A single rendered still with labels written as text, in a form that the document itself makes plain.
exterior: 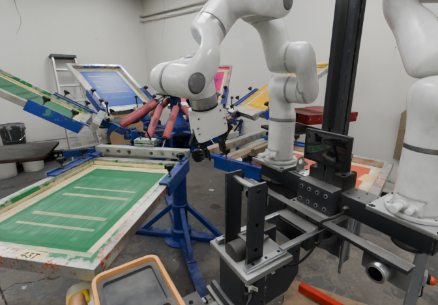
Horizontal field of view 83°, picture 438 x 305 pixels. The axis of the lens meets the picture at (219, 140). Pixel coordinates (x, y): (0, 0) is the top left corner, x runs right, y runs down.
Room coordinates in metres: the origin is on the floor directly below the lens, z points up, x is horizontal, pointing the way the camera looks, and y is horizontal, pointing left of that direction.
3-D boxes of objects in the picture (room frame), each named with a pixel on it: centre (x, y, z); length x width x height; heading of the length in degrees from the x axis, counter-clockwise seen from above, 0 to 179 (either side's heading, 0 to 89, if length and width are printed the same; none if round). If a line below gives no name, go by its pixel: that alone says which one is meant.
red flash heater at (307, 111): (2.47, -0.99, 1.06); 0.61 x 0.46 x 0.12; 110
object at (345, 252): (1.12, -0.69, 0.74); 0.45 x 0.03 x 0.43; 140
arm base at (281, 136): (0.90, -0.22, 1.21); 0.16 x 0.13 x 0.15; 123
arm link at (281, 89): (0.90, -0.24, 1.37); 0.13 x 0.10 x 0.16; 42
